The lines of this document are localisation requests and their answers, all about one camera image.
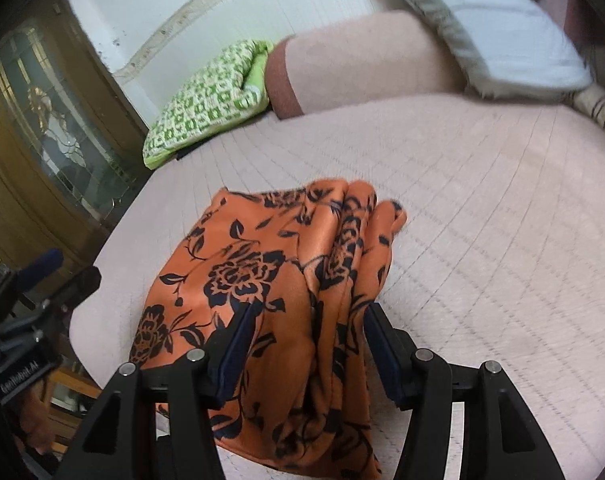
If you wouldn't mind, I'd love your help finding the green patterned folded blanket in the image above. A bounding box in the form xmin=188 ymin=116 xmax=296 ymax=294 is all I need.
xmin=142 ymin=39 xmax=276 ymax=171

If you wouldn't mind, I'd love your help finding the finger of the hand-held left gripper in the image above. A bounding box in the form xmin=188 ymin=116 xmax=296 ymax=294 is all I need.
xmin=52 ymin=265 xmax=103 ymax=313
xmin=11 ymin=249 xmax=66 ymax=292

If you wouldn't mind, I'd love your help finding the wooden glass door cabinet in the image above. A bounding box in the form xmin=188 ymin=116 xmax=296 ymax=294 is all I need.
xmin=0 ymin=0 xmax=152 ymax=291

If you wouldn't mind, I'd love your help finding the person's left forearm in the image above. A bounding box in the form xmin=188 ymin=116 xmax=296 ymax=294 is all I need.
xmin=20 ymin=389 xmax=59 ymax=458

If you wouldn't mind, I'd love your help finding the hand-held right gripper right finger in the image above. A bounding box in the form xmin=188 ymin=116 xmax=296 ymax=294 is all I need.
xmin=364 ymin=302 xmax=566 ymax=480

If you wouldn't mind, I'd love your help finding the pink quilted bed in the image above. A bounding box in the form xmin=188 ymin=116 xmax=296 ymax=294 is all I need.
xmin=70 ymin=94 xmax=605 ymax=480

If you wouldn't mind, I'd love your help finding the orange black floral cloth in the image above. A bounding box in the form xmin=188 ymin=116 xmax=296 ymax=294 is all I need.
xmin=127 ymin=177 xmax=408 ymax=476

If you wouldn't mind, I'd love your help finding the beige striped cushion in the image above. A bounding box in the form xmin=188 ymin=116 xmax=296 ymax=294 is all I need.
xmin=571 ymin=84 xmax=605 ymax=147

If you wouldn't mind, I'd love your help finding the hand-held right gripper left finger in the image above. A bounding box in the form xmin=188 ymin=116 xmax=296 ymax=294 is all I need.
xmin=55 ymin=304 xmax=264 ymax=480

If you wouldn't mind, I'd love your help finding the white pillow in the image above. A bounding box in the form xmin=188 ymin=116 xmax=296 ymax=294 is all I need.
xmin=367 ymin=0 xmax=594 ymax=99

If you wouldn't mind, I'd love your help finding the pink bolster pillow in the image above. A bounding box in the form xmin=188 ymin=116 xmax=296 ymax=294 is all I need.
xmin=265 ymin=10 xmax=467 ymax=121

